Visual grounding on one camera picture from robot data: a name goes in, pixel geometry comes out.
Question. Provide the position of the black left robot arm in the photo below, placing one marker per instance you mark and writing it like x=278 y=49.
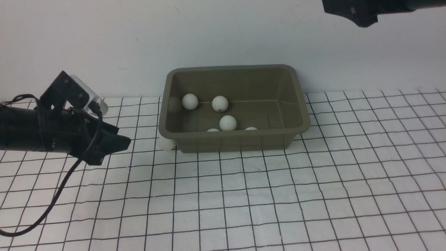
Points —
x=19 y=129

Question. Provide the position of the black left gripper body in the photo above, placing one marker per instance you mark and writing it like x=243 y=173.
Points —
x=70 y=131

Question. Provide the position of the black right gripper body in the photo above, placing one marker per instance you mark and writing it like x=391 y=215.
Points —
x=406 y=6

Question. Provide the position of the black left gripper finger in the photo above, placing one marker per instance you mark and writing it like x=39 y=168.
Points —
x=99 y=145

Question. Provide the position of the white grid-pattern tablecloth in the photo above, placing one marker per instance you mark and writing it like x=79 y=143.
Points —
x=369 y=175

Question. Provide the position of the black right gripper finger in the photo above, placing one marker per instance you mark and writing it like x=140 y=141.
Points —
x=363 y=13

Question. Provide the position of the olive green plastic bin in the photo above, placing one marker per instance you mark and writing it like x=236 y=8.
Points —
x=268 y=97

